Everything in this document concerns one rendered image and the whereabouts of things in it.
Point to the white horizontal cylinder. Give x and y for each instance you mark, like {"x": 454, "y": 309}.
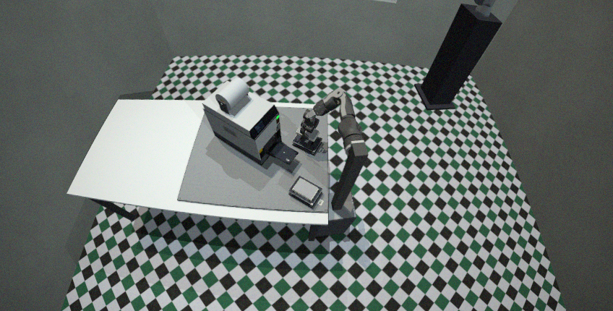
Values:
{"x": 233, "y": 92}

